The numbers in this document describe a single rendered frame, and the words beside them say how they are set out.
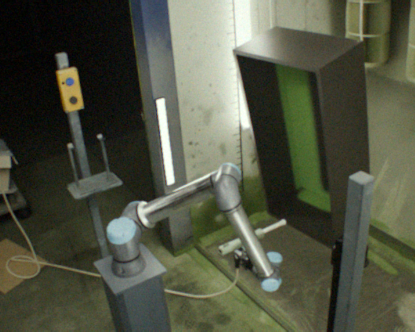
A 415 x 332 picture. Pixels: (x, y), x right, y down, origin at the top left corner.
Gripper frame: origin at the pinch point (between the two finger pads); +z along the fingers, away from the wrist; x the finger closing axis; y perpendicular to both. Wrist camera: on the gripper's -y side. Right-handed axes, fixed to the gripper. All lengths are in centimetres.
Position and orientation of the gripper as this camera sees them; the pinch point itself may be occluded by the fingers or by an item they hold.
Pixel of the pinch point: (236, 246)
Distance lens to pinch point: 279.3
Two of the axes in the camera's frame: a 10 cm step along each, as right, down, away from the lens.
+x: 8.3, -3.3, 4.4
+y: 0.5, 8.4, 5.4
